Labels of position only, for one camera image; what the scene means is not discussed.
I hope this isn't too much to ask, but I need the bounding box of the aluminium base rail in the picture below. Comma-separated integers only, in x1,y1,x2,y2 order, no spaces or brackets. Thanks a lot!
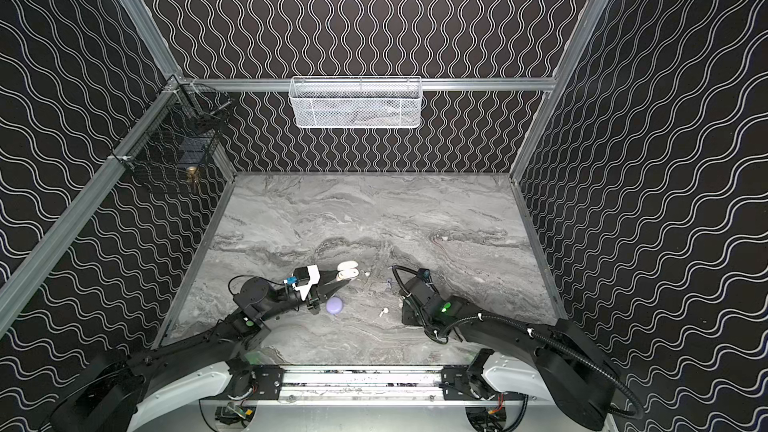
197,363,601,406

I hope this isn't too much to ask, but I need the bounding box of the black wire basket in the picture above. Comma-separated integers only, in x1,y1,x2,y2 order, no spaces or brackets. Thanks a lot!
117,83,233,195

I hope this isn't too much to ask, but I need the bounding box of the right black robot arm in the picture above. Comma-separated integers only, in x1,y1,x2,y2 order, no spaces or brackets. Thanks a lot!
391,265,645,431

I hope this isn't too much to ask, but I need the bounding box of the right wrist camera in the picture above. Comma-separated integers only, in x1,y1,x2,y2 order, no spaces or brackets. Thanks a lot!
418,269,432,284

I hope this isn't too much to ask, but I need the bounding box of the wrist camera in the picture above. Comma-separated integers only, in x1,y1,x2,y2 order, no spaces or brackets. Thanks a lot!
284,265,320,301
418,269,432,284

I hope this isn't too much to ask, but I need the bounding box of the beige earbud charging case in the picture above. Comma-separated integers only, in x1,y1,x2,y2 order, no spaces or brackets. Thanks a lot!
337,261,359,280

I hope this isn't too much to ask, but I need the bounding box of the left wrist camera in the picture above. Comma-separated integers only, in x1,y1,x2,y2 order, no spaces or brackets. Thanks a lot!
284,265,320,301

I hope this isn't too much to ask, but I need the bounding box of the purple round charging case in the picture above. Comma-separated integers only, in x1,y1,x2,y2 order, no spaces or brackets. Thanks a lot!
326,297,344,315

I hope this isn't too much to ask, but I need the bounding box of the white wire mesh basket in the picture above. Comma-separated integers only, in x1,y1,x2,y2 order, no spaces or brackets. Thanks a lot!
288,76,424,129

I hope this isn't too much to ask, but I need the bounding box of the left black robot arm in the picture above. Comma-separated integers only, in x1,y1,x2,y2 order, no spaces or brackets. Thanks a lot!
43,262,359,431

